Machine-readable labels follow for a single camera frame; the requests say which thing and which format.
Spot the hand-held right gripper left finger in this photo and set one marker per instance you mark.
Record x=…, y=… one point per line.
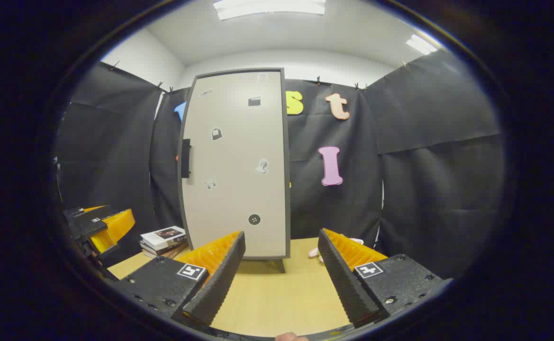
x=220, y=279

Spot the large ceiling light panel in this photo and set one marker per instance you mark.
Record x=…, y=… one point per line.
x=269, y=7

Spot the dark grey cabinet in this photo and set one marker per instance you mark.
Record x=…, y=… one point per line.
x=280, y=265

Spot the white book with dark cover picture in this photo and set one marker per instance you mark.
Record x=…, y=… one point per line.
x=163, y=235

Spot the black backdrop cloth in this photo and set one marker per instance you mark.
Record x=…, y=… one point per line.
x=423, y=189

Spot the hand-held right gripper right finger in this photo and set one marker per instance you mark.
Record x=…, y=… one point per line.
x=340, y=279

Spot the small ceiling light panel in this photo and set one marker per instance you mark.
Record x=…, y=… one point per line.
x=421, y=44

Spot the light grey cabinet door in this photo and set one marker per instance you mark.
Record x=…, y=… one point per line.
x=239, y=189

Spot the pink and green plush toy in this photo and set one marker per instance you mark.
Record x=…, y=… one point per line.
x=313, y=252

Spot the dark-spined book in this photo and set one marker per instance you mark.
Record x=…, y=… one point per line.
x=177, y=245

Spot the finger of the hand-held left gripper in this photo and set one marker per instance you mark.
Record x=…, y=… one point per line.
x=85, y=210
x=115, y=227

